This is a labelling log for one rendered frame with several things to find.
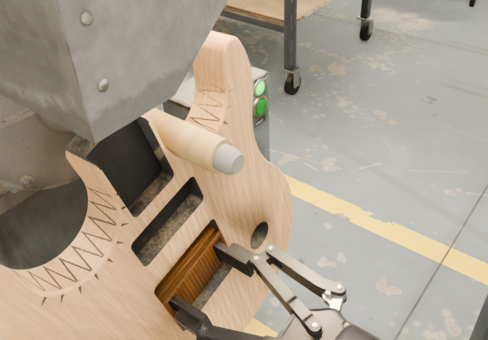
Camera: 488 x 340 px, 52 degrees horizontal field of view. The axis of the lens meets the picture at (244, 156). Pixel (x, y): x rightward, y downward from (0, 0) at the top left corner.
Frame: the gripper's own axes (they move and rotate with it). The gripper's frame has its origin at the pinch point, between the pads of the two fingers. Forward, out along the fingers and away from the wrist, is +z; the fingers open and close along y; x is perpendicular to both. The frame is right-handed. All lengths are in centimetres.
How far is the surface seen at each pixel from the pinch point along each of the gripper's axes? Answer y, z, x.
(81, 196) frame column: 4.1, 33.7, -11.0
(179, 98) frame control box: 22.0, 23.2, -0.4
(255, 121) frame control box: 30.3, 16.5, -10.1
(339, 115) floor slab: 157, 81, -147
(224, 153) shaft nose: 5.1, -4.5, 17.8
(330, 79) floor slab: 188, 105, -154
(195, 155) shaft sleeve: 4.0, -2.0, 17.4
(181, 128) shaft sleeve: 5.4, 0.6, 18.3
